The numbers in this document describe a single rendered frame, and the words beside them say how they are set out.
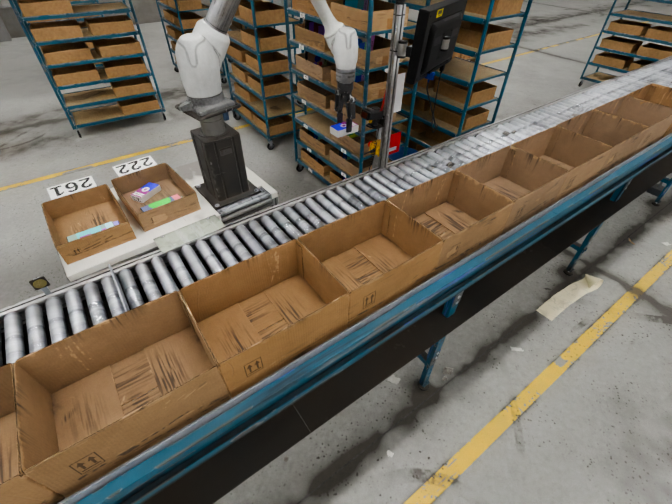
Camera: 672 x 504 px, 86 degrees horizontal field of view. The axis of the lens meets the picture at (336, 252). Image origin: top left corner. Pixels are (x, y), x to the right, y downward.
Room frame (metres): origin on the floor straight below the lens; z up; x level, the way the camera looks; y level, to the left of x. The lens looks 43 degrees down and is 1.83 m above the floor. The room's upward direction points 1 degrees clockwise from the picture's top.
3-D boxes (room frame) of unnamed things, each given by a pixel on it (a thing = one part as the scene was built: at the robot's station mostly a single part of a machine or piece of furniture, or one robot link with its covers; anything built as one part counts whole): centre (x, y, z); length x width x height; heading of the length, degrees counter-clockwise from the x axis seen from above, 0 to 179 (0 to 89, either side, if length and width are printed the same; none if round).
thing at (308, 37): (3.04, 0.10, 1.19); 0.40 x 0.30 x 0.10; 36
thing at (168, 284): (0.92, 0.63, 0.72); 0.52 x 0.05 x 0.05; 36
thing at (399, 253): (0.90, -0.11, 0.96); 0.39 x 0.29 x 0.17; 126
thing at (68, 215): (1.29, 1.13, 0.80); 0.38 x 0.28 x 0.10; 39
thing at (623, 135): (1.83, -1.37, 0.96); 0.39 x 0.29 x 0.17; 126
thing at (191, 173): (1.53, 0.89, 0.74); 1.00 x 0.58 x 0.03; 130
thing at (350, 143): (2.66, -0.18, 0.59); 0.40 x 0.30 x 0.10; 34
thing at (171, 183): (1.51, 0.91, 0.80); 0.38 x 0.28 x 0.10; 42
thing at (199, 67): (1.65, 0.59, 1.37); 0.18 x 0.16 x 0.22; 8
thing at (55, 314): (0.69, 0.95, 0.72); 0.52 x 0.05 x 0.05; 36
